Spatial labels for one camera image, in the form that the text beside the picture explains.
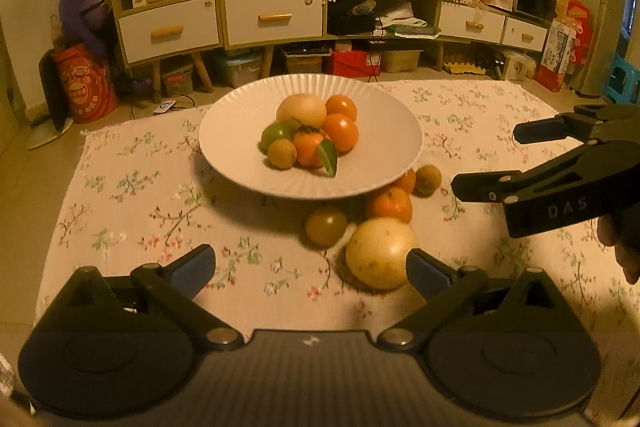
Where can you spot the large yellow apple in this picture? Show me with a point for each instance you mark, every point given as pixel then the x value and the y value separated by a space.
pixel 380 252

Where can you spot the bumpy orange mandarin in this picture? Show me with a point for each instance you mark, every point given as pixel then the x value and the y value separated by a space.
pixel 389 205

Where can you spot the red printed gift box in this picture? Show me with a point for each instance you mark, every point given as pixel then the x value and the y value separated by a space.
pixel 550 79

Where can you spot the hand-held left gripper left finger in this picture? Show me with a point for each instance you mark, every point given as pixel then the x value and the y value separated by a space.
pixel 195 264

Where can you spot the person's right hand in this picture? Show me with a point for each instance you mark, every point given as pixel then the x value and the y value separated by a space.
pixel 627 247

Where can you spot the black bag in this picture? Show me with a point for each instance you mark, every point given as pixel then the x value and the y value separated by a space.
pixel 350 22

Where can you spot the green-brown tomato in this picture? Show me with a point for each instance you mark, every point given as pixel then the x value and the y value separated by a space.
pixel 326 226

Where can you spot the small clear plastic box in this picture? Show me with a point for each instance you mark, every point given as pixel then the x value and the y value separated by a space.
pixel 177 79

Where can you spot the clear box with dark contents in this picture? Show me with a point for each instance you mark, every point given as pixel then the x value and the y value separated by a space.
pixel 307 59

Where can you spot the purple plush toy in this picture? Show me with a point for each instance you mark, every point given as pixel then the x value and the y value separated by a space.
pixel 82 7

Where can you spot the stack of white papers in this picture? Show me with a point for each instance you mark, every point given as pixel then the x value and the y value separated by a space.
pixel 405 19

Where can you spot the red printed bag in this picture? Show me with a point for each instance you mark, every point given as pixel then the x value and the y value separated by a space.
pixel 82 84

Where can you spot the clear box with blue lid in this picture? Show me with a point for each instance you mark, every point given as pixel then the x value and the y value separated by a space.
pixel 235 67

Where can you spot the red storage box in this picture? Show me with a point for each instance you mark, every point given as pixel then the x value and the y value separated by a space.
pixel 350 63

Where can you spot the small white floor device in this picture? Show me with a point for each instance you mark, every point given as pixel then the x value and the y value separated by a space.
pixel 165 107

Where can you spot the blue plastic stool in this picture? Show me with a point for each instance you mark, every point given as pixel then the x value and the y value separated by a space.
pixel 625 77

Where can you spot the round green citrus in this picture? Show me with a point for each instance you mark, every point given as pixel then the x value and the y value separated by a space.
pixel 276 134

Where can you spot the white ribbed plate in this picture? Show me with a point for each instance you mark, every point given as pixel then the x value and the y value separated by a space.
pixel 380 147

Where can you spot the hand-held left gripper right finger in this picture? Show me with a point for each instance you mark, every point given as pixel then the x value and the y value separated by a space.
pixel 425 269

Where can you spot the low wooden cabinet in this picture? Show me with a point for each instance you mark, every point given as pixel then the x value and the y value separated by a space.
pixel 350 38

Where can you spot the small white low cabinet drawer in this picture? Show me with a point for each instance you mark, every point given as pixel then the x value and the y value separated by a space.
pixel 512 32

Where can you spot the mandarin with green leaves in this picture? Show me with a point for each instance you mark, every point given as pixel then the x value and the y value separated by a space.
pixel 307 149

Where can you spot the small yellow-brown citrus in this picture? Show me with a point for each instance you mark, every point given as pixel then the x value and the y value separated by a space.
pixel 428 179
pixel 281 153

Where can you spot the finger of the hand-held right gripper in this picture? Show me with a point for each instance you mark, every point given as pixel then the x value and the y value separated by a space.
pixel 540 131
pixel 480 188

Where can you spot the white flat floor board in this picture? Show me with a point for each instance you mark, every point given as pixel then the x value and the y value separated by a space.
pixel 47 139

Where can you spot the yellowish plastic box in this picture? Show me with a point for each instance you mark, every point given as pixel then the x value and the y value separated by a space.
pixel 400 61

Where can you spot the pale peach apple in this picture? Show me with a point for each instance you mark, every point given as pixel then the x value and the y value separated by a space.
pixel 301 109

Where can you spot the yellow egg carton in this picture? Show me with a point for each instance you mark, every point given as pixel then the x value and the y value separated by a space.
pixel 465 67

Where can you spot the smooth orange tomato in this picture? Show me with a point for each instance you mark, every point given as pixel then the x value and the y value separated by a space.
pixel 341 133
pixel 341 107

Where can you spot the black flat board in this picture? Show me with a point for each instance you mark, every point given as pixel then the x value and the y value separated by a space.
pixel 50 92

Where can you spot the floral tablecloth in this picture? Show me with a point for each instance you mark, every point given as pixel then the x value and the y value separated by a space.
pixel 150 217

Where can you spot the white printed box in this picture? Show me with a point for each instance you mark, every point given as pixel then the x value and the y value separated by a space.
pixel 517 67

